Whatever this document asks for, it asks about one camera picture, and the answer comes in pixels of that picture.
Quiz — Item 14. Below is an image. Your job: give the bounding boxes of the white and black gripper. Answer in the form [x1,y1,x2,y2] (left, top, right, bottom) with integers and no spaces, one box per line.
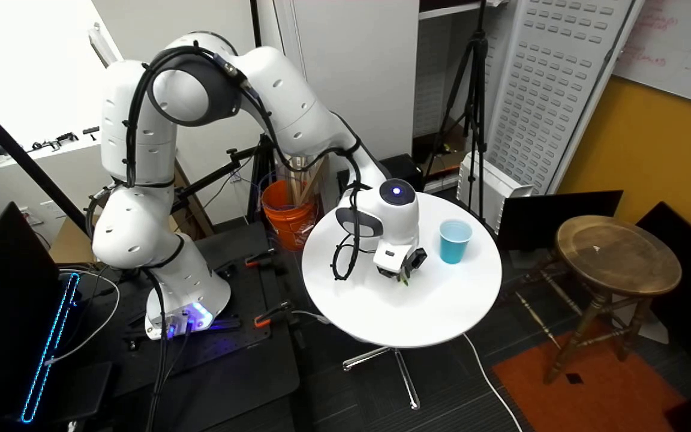
[373,241,428,284]

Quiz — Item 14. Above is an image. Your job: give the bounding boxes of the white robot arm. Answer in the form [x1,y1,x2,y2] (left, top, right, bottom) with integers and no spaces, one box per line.
[92,30,425,340]

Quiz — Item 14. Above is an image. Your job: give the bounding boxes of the orange floor mat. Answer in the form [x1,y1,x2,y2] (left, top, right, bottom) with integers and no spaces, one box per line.
[492,342,685,432]

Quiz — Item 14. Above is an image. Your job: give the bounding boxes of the round white table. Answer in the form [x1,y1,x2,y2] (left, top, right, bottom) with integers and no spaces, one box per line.
[300,187,506,412]

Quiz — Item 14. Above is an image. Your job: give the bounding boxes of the blue plastic cup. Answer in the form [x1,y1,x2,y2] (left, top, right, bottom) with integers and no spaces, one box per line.
[440,218,474,263]

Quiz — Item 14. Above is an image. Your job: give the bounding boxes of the orange handled clamp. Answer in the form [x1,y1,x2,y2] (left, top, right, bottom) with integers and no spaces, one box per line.
[252,300,291,328]
[242,247,279,268]

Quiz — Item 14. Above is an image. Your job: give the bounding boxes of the black flat panel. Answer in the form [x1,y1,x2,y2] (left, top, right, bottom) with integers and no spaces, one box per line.
[497,190,621,250]

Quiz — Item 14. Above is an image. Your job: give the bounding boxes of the white radiator heater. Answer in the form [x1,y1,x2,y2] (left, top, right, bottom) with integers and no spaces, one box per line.
[456,152,533,233]

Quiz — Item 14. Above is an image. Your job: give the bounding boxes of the orange bucket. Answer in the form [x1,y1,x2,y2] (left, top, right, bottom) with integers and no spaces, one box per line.
[263,179,320,250]

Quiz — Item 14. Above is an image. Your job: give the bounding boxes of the black camera tripod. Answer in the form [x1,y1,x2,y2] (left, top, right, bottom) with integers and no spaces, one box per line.
[428,0,487,218]

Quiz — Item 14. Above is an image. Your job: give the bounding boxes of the whiteboard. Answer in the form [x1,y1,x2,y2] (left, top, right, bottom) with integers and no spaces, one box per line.
[615,0,691,101]

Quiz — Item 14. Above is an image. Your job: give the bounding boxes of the white perforated panel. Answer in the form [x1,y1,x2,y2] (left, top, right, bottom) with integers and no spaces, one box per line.
[487,0,643,194]

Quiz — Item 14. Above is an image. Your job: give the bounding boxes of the round brass side table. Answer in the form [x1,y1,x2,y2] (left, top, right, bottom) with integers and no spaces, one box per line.
[546,216,681,382]

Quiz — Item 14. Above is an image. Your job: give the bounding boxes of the black box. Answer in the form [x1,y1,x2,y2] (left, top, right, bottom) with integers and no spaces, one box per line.
[381,152,425,190]

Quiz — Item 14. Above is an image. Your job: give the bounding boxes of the black computer tower blue light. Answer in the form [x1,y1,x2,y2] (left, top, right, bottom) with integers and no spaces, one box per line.
[0,204,83,424]

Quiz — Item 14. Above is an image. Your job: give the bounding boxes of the orange handled clamp lower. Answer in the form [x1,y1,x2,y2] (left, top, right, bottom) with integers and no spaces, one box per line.
[252,300,291,328]

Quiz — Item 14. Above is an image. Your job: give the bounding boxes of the wooden sticks in bucket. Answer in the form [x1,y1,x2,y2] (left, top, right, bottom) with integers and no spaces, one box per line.
[288,156,326,205]

